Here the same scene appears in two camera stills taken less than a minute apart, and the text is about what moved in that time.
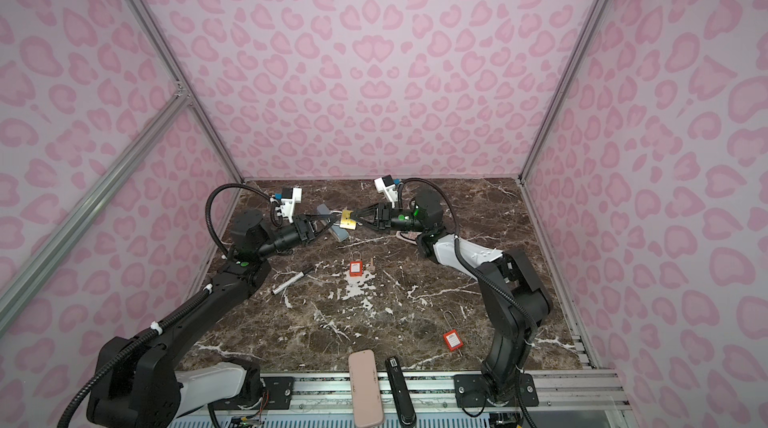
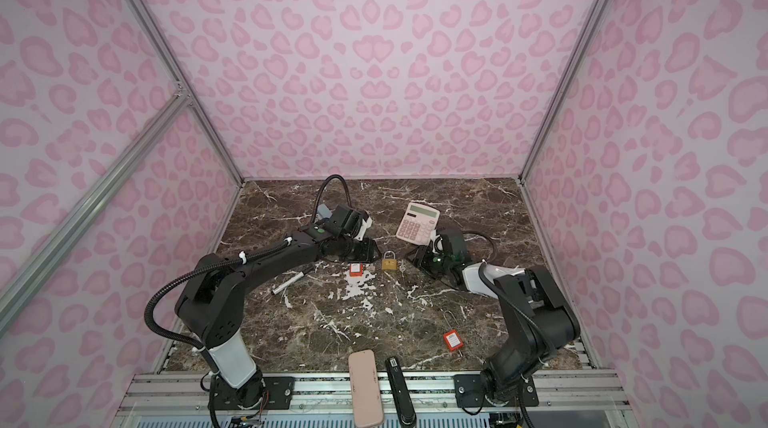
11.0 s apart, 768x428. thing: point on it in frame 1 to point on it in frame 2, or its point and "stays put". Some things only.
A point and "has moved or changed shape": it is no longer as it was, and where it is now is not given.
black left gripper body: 289,238 to 362,251
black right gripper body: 405,220 to 440,263
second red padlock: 452,338 stays put
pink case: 365,389 stays put
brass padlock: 346,222 has moved or changed shape
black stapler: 402,397 stays put
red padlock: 355,268 stays put
